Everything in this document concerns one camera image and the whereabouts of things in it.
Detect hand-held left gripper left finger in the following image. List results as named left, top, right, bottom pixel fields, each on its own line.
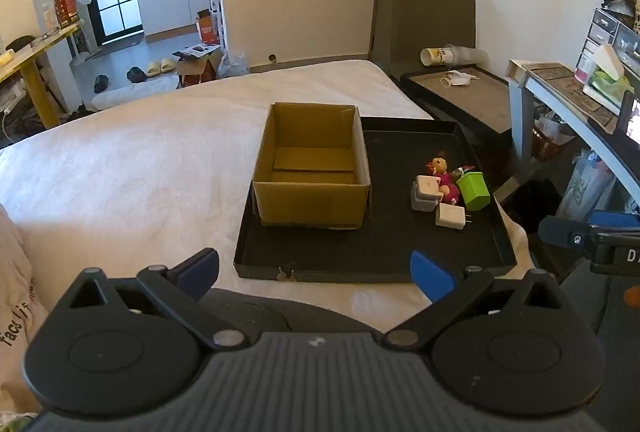
left=64, top=248, right=251, bottom=353

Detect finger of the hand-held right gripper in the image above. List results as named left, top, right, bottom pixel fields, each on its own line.
left=590, top=210, right=640, bottom=229
left=539, top=215, right=599, bottom=249

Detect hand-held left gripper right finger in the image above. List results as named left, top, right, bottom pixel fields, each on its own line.
left=384, top=251, right=568, bottom=353

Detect black shallow tray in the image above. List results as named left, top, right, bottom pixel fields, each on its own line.
left=233, top=116, right=517, bottom=284

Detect white plug charger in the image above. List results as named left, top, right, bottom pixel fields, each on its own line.
left=435, top=203, right=474, bottom=231

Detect grey block toy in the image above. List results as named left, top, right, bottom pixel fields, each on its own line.
left=411, top=175, right=445, bottom=213

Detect pink hooded doll figurine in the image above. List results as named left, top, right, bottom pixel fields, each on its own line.
left=435, top=172, right=462, bottom=206

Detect green cube toy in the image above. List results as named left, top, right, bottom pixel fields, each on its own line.
left=456, top=171, right=491, bottom=212

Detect small orange figurine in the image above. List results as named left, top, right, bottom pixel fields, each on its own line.
left=425, top=152, right=451, bottom=176

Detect brown cardboard box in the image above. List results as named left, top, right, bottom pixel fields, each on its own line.
left=251, top=102, right=372, bottom=231

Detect white shopping bag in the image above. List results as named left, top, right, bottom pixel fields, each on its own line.
left=557, top=149, right=617, bottom=224

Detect red basket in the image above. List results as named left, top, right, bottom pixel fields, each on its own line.
left=532, top=112, right=577, bottom=163

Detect black tablet screen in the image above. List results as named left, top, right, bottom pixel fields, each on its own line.
left=617, top=92, right=640, bottom=146

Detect person's dark trousers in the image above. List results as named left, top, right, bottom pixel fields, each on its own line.
left=207, top=262, right=640, bottom=432

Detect grey desk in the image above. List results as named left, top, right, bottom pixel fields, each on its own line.
left=505, top=59, right=640, bottom=214

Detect green tissue pack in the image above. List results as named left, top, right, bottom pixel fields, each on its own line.
left=582, top=44, right=634, bottom=109

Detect printed brown desk mat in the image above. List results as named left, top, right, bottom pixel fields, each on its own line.
left=525, top=64, right=622, bottom=134

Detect black tray brown inside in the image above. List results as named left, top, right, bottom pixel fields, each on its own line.
left=400, top=66, right=517, bottom=149

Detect cream printed pillow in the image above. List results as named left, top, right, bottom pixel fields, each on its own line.
left=0, top=202, right=51, bottom=413

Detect white face mask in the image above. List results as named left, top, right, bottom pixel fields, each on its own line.
left=440, top=70, right=481, bottom=88

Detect white floor cushion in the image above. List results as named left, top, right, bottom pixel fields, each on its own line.
left=92, top=77, right=182, bottom=111

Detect grey drawer organizer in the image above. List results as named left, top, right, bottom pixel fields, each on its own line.
left=577, top=7, right=640, bottom=74

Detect open floor cardboard box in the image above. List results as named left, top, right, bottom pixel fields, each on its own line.
left=172, top=44, right=224, bottom=88

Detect clear plastic bag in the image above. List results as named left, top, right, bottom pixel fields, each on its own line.
left=217, top=52, right=251, bottom=79

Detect stack of paper cups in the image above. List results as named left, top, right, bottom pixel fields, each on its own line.
left=420, top=44, right=491, bottom=68

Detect grey door mat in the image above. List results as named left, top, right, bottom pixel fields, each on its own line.
left=87, top=33, right=146, bottom=61

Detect orange carton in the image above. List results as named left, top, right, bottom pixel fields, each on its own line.
left=196, top=9, right=221, bottom=46

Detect brown leaning board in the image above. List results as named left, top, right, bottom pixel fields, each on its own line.
left=372, top=0, right=477, bottom=78

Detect yellow round table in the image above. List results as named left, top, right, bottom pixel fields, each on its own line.
left=0, top=24, right=83, bottom=130

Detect black eyeglasses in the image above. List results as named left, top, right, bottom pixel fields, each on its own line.
left=31, top=30, right=62, bottom=49

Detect red box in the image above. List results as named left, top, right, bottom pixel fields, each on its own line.
left=53, top=0, right=84, bottom=28

